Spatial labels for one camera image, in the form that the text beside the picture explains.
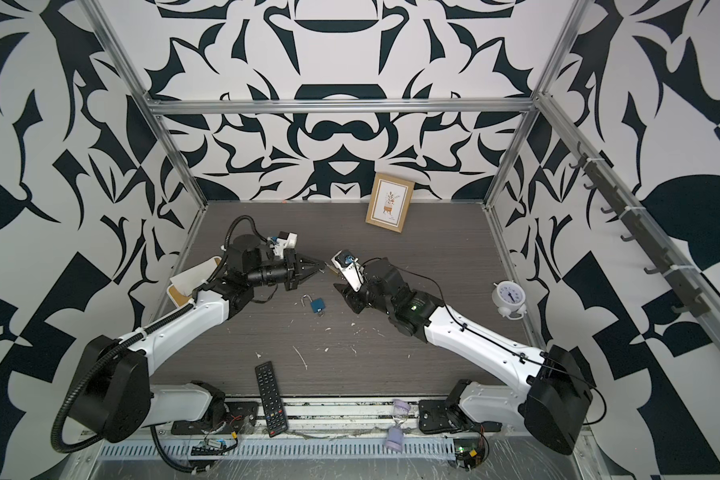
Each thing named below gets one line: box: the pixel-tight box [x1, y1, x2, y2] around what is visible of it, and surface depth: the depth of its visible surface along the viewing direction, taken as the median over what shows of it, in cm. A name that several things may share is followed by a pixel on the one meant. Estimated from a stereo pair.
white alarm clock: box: [491, 280, 527, 320], surface depth 93 cm
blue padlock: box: [300, 294, 327, 314], surface depth 96 cm
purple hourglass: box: [386, 399, 411, 452], surface depth 73 cm
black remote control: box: [255, 361, 289, 438], surface depth 77 cm
